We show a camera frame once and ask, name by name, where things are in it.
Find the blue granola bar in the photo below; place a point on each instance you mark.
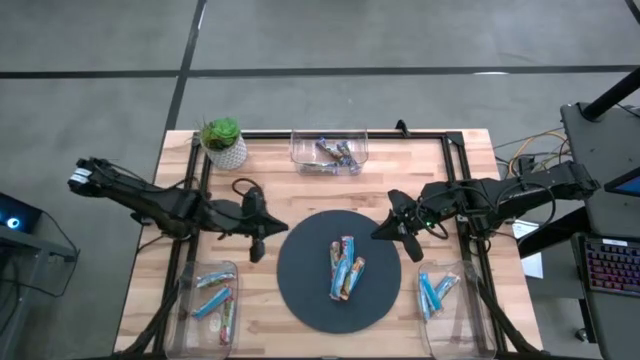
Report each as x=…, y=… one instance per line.
x=348, y=247
x=450, y=285
x=339, y=285
x=212, y=302
x=424, y=310

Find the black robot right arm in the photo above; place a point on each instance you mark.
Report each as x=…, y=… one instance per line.
x=515, y=192

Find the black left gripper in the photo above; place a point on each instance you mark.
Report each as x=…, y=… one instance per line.
x=232, y=217

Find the backlit computer keyboard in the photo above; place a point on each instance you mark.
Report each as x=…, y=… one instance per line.
x=612, y=267

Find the dark grey workstation desk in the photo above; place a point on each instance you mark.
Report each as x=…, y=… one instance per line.
x=595, y=135

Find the dark round plate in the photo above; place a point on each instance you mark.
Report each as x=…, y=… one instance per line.
x=310, y=310

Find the teal granola bar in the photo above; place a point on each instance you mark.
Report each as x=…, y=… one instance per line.
x=215, y=279

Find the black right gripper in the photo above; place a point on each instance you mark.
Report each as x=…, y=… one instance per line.
x=427, y=215

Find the computer monitor screen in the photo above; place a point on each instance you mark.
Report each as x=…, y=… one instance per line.
x=627, y=186

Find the clear plastic bin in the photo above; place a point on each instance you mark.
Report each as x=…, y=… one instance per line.
x=460, y=340
x=305, y=150
x=200, y=345

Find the black power adapter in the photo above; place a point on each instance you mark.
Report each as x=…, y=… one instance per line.
x=527, y=164

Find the grey metal stand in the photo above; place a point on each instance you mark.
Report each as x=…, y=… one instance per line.
x=30, y=245

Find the black computer with blue light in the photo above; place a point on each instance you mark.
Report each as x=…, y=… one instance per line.
x=20, y=215

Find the white paper sheet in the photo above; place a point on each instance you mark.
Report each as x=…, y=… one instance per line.
x=522, y=230
x=532, y=267

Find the small black clamp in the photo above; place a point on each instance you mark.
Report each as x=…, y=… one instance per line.
x=401, y=127

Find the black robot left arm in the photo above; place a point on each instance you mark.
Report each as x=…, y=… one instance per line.
x=160, y=200

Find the black metal pole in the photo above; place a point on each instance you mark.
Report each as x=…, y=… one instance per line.
x=615, y=92

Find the succulent in white patterned pot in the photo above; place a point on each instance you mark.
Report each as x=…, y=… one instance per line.
x=222, y=135

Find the red and green granola bar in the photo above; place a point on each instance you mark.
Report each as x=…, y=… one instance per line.
x=227, y=322

